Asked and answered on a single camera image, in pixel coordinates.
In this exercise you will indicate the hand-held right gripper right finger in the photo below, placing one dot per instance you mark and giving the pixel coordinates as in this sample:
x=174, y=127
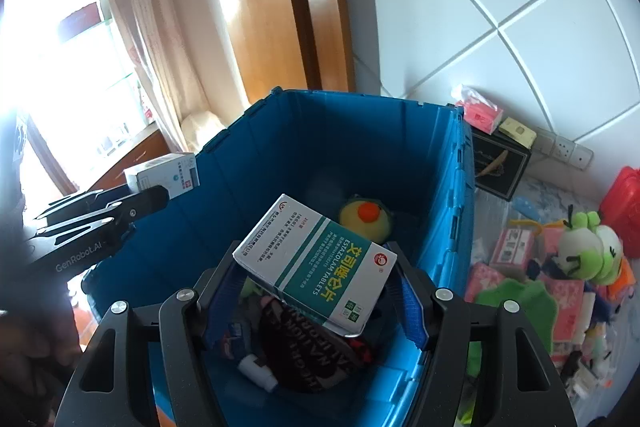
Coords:
x=412, y=312

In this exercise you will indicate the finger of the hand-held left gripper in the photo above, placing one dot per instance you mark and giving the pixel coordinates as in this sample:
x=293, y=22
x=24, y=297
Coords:
x=90, y=199
x=145, y=202

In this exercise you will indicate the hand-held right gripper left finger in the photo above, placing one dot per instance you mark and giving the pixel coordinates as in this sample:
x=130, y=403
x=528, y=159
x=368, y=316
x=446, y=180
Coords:
x=222, y=322

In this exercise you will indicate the small white box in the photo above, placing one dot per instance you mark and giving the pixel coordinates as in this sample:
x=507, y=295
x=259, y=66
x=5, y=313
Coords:
x=160, y=174

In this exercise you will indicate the maroon patterned knit hat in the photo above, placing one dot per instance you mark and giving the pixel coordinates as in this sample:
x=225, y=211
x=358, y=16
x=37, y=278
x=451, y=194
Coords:
x=300, y=357

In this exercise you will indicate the green and white medicine box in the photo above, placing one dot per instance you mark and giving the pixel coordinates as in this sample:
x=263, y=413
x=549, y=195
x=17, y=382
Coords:
x=310, y=267

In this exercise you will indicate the yellow duck plush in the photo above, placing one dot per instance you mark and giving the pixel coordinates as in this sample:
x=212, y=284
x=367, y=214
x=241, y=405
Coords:
x=365, y=219

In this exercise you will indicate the blue plastic storage crate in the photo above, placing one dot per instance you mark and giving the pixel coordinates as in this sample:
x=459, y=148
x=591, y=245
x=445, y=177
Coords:
x=350, y=147

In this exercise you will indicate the person's left hand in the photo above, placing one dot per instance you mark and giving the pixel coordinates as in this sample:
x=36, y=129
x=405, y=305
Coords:
x=30, y=357

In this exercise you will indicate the small white bottle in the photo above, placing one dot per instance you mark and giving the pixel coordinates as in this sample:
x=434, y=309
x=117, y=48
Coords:
x=257, y=372

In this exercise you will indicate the pink tissue pack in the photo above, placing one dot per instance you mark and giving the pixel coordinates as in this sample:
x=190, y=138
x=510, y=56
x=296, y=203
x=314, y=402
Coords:
x=482, y=279
x=565, y=309

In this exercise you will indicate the green leaf-shaped plush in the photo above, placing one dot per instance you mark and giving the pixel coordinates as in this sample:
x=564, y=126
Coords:
x=515, y=322

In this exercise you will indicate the pink and white box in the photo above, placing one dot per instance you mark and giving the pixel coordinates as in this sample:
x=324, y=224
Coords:
x=515, y=244

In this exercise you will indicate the black gift box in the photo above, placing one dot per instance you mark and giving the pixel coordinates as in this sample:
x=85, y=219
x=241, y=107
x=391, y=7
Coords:
x=500, y=167

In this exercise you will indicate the beige curtain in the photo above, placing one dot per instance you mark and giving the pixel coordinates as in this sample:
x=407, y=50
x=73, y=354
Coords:
x=150, y=32

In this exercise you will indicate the green frog plush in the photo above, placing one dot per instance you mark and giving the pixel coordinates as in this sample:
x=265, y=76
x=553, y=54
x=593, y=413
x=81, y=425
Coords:
x=590, y=252

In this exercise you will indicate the yellow packet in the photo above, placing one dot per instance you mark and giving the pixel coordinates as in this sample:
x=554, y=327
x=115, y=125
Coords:
x=517, y=133

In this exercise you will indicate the small pink packet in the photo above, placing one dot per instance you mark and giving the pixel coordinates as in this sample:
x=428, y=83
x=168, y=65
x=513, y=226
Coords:
x=480, y=112

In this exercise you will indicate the red plastic carry case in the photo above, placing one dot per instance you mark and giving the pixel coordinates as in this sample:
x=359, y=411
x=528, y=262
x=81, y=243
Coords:
x=622, y=207

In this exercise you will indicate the white wall socket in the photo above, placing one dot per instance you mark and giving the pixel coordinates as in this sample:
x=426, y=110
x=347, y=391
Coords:
x=565, y=149

